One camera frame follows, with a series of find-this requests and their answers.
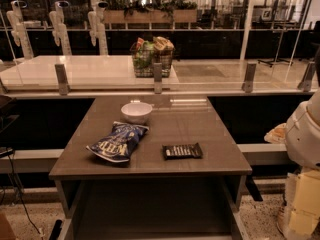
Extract white robot arm right background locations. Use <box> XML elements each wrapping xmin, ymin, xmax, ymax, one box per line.
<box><xmin>88</xmin><ymin>4</ymin><xmax>320</xmax><ymax>240</ymax></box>

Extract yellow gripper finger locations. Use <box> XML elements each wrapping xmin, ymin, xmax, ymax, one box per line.
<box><xmin>289</xmin><ymin>210</ymin><xmax>319</xmax><ymax>236</ymax></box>
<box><xmin>293</xmin><ymin>170</ymin><xmax>320</xmax><ymax>218</ymax></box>

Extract white ceramic bowl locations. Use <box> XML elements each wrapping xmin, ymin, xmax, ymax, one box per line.
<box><xmin>121</xmin><ymin>102</ymin><xmax>152</xmax><ymax>124</ymax></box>

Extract metal glass clamp centre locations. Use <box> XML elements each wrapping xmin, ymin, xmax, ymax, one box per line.
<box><xmin>153</xmin><ymin>63</ymin><xmax>162</xmax><ymax>94</ymax></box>

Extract white background table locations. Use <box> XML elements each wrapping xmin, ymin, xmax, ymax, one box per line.
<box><xmin>0</xmin><ymin>54</ymin><xmax>181</xmax><ymax>92</ymax></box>

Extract wooden planter with plants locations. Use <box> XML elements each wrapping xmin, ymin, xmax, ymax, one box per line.
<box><xmin>99</xmin><ymin>0</ymin><xmax>197</xmax><ymax>24</ymax></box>

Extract black cable on floor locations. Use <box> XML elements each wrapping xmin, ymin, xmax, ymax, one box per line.
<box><xmin>6</xmin><ymin>153</ymin><xmax>45</xmax><ymax>237</ymax></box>

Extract black equipment at left edge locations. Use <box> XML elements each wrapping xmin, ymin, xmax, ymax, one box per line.
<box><xmin>0</xmin><ymin>95</ymin><xmax>18</xmax><ymax>158</ymax></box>

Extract blue kettle chips bag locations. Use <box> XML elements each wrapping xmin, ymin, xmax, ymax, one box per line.
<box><xmin>86</xmin><ymin>121</ymin><xmax>149</xmax><ymax>163</ymax></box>

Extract metal glass clamp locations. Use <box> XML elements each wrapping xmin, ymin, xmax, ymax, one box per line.
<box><xmin>153</xmin><ymin>63</ymin><xmax>162</xmax><ymax>94</ymax></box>
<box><xmin>297</xmin><ymin>62</ymin><xmax>315</xmax><ymax>92</ymax></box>
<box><xmin>242</xmin><ymin>63</ymin><xmax>256</xmax><ymax>93</ymax></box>
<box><xmin>55</xmin><ymin>64</ymin><xmax>70</xmax><ymax>95</ymax></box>

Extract black rxbar chocolate wrapper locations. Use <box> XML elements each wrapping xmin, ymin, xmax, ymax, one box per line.
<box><xmin>162</xmin><ymin>143</ymin><xmax>203</xmax><ymax>160</ymax></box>

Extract white robot arm middle background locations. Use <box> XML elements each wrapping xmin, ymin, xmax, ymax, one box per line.
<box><xmin>49</xmin><ymin>0</ymin><xmax>72</xmax><ymax>55</ymax></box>

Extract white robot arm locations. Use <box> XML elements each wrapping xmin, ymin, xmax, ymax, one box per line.
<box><xmin>264</xmin><ymin>89</ymin><xmax>320</xmax><ymax>170</ymax></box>

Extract metal glass clamp far left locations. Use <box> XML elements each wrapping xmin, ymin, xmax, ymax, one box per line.
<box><xmin>55</xmin><ymin>64</ymin><xmax>70</xmax><ymax>95</ymax></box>

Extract metal glass clamp far right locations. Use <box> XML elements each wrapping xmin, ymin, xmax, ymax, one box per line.
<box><xmin>297</xmin><ymin>62</ymin><xmax>315</xmax><ymax>92</ymax></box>

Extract wire basket of snacks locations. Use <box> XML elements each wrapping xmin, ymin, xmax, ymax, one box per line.
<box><xmin>130</xmin><ymin>36</ymin><xmax>175</xmax><ymax>78</ymax></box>

